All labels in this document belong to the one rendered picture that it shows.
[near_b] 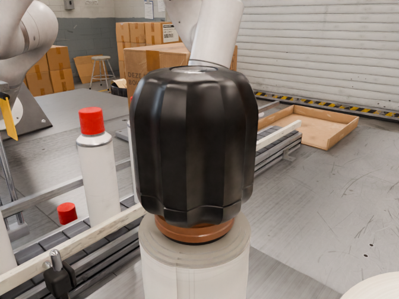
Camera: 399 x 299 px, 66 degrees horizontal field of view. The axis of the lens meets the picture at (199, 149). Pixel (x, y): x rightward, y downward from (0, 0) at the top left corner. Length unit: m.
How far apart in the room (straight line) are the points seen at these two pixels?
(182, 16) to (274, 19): 4.16
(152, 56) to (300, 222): 0.60
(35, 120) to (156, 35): 2.99
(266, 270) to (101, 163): 0.28
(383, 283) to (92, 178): 0.38
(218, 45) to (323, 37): 4.02
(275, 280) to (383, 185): 0.49
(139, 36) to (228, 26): 3.71
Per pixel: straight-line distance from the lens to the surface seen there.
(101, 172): 0.48
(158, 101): 0.17
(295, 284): 0.47
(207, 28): 0.62
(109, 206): 0.52
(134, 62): 0.99
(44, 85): 3.97
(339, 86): 4.60
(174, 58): 0.89
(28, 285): 0.50
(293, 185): 0.79
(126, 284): 0.46
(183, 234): 0.21
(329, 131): 1.19
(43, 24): 0.98
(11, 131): 0.46
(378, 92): 4.52
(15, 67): 1.05
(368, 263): 0.62
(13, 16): 0.88
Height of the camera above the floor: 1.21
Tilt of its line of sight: 23 degrees down
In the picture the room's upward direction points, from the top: straight up
